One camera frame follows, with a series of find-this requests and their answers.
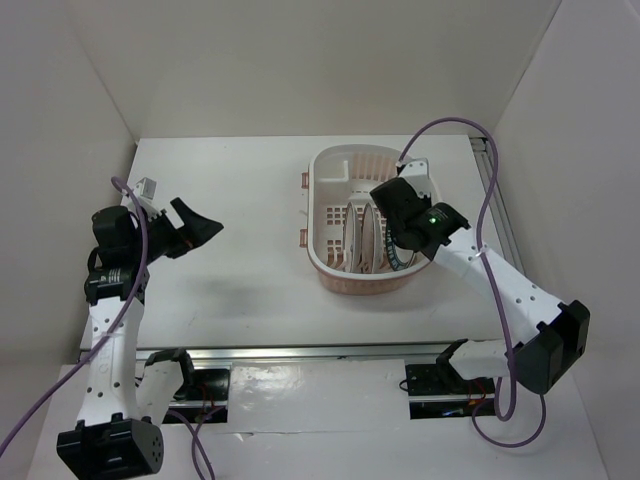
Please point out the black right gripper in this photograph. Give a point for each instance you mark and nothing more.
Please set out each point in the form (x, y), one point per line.
(426, 202)

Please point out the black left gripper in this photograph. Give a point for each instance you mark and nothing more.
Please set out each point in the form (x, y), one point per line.
(195, 231)

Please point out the plate with orange sunburst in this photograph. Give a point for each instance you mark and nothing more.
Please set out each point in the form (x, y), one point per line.
(371, 241)

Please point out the plate with dark green rim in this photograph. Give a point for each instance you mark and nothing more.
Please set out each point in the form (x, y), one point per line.
(403, 260)

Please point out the plate with green red pattern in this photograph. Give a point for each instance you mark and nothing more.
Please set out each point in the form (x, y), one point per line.
(352, 240)

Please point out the white pink dish rack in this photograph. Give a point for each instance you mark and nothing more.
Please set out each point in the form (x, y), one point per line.
(336, 176)

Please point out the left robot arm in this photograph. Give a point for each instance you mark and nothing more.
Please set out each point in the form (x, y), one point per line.
(118, 429)

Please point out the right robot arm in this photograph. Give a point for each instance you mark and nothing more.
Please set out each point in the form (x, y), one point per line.
(546, 336)

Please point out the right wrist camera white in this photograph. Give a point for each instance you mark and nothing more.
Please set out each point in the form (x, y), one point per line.
(416, 173)

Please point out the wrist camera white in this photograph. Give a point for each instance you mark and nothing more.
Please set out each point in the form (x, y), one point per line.
(144, 191)
(416, 173)

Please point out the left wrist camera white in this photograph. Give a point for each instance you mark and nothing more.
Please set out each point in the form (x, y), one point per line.
(144, 191)

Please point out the aluminium rail right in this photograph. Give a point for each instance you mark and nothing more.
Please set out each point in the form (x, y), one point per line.
(497, 229)

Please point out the aluminium rail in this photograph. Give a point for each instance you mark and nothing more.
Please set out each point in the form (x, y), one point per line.
(497, 229)
(418, 350)

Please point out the aluminium rail front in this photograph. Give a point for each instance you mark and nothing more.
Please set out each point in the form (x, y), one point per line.
(418, 350)

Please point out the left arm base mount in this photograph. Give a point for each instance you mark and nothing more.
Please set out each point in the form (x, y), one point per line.
(210, 387)

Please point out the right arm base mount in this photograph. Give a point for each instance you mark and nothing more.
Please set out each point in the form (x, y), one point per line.
(430, 397)

